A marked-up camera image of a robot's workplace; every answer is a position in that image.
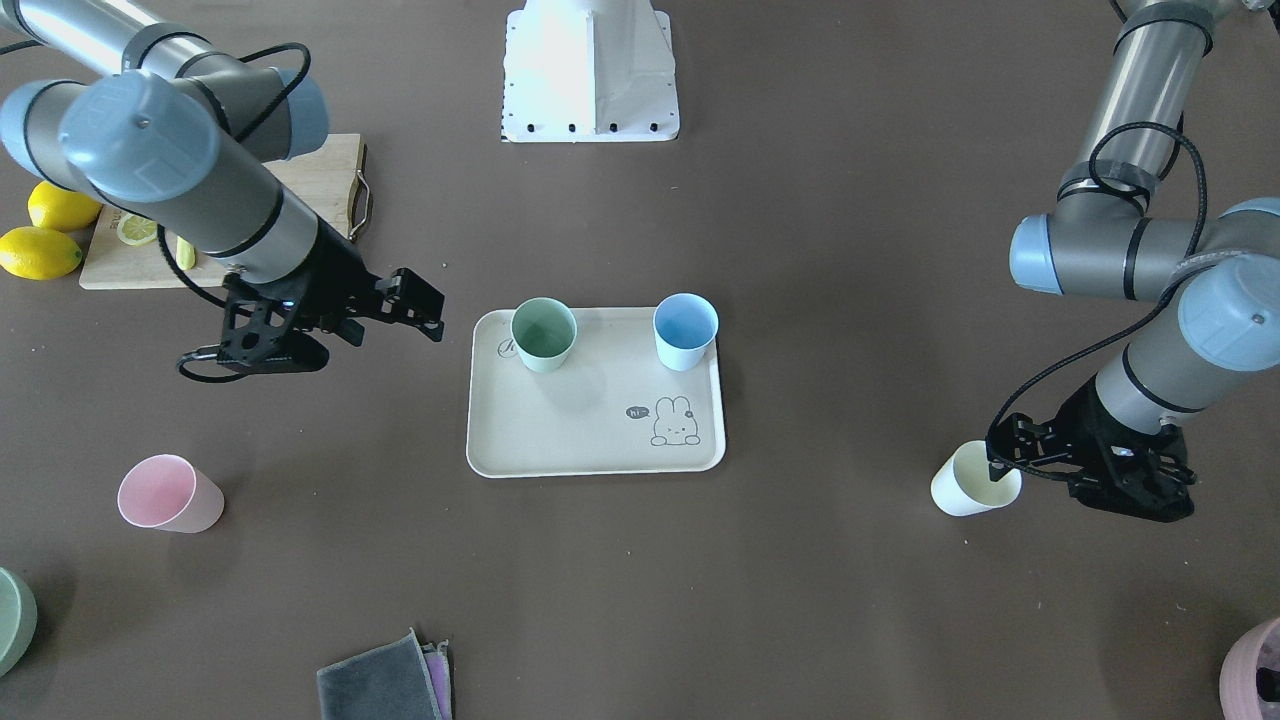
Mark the wooden cutting board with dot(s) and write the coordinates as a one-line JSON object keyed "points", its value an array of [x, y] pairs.
{"points": [[326, 179]]}

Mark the cream plastic cup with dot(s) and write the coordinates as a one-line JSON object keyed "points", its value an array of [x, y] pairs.
{"points": [[961, 488]]}

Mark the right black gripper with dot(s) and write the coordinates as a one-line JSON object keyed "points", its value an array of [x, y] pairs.
{"points": [[338, 270]]}

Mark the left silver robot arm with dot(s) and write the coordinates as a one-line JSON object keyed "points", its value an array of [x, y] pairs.
{"points": [[1132, 222]]}

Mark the yellow plastic knife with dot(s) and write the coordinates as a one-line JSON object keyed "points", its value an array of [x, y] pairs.
{"points": [[185, 254]]}

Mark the green plastic cup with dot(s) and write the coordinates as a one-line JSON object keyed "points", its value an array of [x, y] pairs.
{"points": [[544, 331]]}

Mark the yellow lemon middle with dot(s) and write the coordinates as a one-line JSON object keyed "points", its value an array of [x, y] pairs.
{"points": [[51, 207]]}

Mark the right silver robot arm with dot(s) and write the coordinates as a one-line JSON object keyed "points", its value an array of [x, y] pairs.
{"points": [[181, 133]]}

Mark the pink plastic cup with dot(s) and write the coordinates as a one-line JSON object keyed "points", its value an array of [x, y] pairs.
{"points": [[166, 492]]}

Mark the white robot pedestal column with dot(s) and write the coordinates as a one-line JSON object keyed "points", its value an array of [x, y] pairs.
{"points": [[589, 72]]}

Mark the grey folded cloth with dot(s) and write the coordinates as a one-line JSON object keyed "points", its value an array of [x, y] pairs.
{"points": [[405, 679]]}

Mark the cream rabbit tray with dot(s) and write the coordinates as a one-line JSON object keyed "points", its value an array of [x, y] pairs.
{"points": [[612, 407]]}

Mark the pink bowl with ice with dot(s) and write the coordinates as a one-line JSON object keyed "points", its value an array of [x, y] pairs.
{"points": [[1248, 676]]}

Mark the blue plastic cup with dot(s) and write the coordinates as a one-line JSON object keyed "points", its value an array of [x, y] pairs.
{"points": [[685, 325]]}

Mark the green bowl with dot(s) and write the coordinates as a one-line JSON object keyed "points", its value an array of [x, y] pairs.
{"points": [[19, 615]]}

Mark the yellow lemon outer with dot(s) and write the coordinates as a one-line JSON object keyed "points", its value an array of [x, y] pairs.
{"points": [[39, 254]]}

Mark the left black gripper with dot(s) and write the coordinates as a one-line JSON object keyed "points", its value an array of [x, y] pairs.
{"points": [[1088, 415]]}

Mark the yellow lemon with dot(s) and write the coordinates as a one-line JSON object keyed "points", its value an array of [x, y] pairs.
{"points": [[51, 207], [39, 254]]}

